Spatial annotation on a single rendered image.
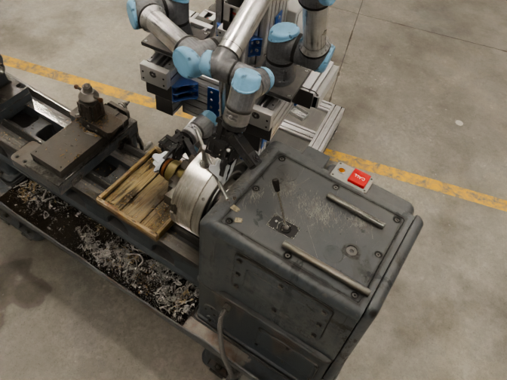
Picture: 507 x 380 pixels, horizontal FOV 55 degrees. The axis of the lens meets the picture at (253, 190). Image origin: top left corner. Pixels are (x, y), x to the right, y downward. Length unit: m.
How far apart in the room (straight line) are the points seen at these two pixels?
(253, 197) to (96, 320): 1.44
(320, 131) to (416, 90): 1.20
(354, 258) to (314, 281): 0.15
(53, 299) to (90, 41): 2.26
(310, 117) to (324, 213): 1.90
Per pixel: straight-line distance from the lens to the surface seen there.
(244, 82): 1.33
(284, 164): 1.65
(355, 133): 3.69
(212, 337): 2.08
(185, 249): 1.89
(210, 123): 1.98
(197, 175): 1.63
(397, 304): 2.94
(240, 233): 1.47
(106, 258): 2.25
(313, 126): 3.34
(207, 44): 1.81
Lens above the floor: 2.48
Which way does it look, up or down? 51 degrees down
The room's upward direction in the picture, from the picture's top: 8 degrees clockwise
